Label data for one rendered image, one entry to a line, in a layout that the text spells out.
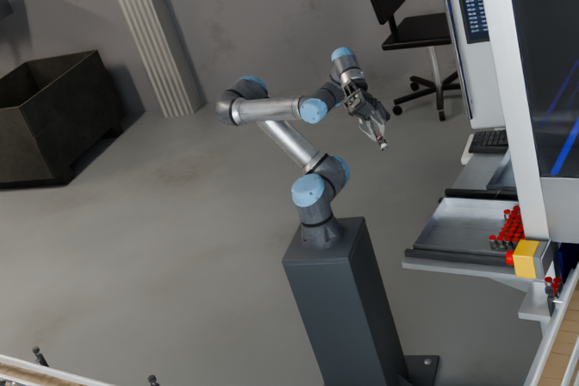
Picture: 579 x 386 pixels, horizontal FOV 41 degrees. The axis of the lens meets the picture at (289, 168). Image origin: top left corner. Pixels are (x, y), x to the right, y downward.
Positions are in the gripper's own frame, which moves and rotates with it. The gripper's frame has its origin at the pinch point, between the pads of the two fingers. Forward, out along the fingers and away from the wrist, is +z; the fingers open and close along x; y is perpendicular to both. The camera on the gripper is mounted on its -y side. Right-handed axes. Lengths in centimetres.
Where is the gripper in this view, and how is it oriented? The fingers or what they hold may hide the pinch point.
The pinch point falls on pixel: (380, 136)
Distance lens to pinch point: 233.2
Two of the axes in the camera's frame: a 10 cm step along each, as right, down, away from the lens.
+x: 6.7, -5.8, -4.6
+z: 2.5, 7.6, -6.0
